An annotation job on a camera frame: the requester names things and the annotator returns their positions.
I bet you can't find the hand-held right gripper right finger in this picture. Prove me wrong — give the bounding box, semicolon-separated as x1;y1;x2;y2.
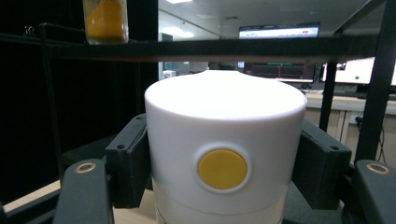
291;119;353;211

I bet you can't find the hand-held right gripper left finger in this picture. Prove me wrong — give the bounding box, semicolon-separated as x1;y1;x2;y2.
105;113;154;209

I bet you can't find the white-lidded jar brown spice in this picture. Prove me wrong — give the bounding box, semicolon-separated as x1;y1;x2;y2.
144;69;308;224

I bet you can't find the white-lidded jar yellow spice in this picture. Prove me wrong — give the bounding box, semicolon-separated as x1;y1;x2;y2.
81;0;130;45

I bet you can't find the black two-tier metal shelf rack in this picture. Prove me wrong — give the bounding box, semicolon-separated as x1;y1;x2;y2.
0;0;396;224

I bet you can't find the beige office desk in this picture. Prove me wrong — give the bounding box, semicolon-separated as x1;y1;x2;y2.
303;89;396;167

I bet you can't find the black curtain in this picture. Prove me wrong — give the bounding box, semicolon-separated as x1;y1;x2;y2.
0;0;160;204

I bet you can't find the bright white screen monitor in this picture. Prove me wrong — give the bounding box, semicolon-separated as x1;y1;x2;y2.
321;56;396;86

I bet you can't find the dark screen monitor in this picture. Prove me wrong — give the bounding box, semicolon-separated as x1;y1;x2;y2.
244;62;316;84

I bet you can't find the wide monitor with white screen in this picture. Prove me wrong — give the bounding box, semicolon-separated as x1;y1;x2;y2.
238;21;321;40

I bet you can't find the white wall socket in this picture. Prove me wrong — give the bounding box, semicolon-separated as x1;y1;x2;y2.
350;112;366;126

